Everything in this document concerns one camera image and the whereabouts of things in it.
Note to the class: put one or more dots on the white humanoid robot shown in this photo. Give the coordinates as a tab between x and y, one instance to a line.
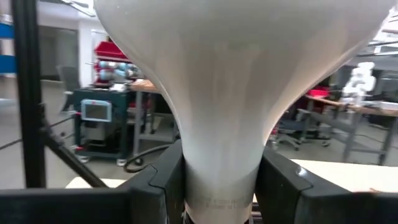
360	81

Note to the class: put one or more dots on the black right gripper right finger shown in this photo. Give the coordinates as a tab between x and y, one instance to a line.
286	199

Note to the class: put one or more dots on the white flood lightbulb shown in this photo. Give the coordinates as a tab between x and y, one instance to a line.
233	77

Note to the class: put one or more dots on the dark green equipment cart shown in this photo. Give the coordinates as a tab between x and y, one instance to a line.
121	124

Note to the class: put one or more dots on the wooden top table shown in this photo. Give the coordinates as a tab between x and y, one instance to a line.
144	86

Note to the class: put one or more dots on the blue teach pendant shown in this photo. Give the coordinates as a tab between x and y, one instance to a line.
96	111

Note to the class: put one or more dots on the black aluminium table frame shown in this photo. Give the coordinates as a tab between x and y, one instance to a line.
29	93

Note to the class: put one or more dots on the red storage bin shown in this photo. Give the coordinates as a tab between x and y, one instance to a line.
109	49

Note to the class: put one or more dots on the blue shelf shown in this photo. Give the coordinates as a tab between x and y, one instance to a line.
7	63

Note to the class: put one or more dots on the wooden top workbench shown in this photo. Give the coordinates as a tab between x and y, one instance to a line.
373	110

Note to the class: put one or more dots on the dark office chair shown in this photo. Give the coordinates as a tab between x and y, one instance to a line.
289	127

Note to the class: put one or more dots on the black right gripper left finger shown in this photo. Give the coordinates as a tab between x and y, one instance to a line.
149	199

